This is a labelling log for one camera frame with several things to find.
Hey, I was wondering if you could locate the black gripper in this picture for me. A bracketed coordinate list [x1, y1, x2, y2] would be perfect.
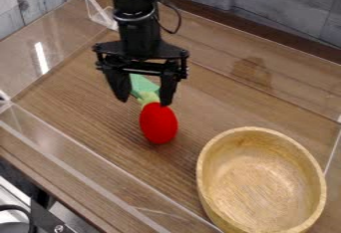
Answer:
[93, 41, 189, 107]

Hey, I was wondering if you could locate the red toy fruit green stem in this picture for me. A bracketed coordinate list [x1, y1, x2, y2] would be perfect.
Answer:
[138, 92, 179, 144]

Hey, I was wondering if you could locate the wooden bowl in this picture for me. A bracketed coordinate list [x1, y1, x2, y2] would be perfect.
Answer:
[196, 126, 327, 233]

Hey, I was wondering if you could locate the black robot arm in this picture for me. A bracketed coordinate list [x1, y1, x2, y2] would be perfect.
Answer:
[93, 0, 189, 107]

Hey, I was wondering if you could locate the green rectangular block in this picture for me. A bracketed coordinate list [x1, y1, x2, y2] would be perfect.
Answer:
[130, 74, 161, 99]

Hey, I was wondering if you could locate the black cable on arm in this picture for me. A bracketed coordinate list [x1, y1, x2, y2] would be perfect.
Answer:
[156, 0, 184, 36]

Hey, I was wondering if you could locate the clear acrylic enclosure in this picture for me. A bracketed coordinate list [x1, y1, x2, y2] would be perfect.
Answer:
[0, 0, 341, 233]

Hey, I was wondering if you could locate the black metal bracket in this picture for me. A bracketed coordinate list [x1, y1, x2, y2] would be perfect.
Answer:
[31, 190, 78, 233]

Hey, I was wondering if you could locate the black cable lower left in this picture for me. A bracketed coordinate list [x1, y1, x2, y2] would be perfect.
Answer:
[0, 206, 46, 233]

